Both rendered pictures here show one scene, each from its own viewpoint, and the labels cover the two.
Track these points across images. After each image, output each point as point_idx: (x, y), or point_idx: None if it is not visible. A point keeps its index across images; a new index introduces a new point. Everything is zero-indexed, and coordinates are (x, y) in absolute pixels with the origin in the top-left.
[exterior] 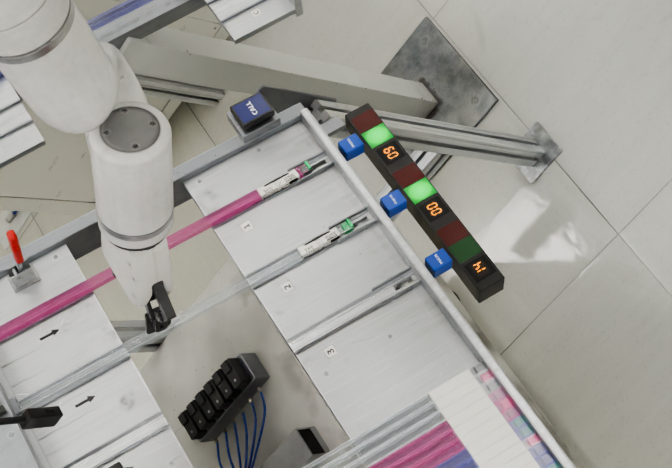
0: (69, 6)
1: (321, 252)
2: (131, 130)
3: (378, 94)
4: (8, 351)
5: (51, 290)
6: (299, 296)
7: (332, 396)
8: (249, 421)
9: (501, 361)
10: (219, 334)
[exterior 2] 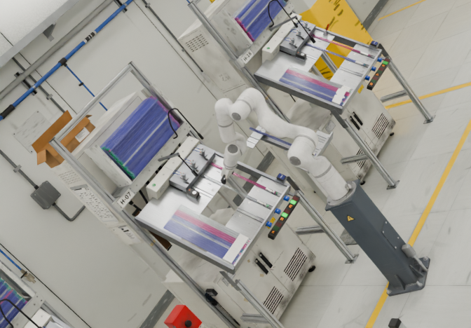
0: (228, 125)
1: (259, 204)
2: (232, 148)
3: None
4: (212, 167)
5: None
6: (248, 205)
7: (231, 219)
8: None
9: (298, 282)
10: None
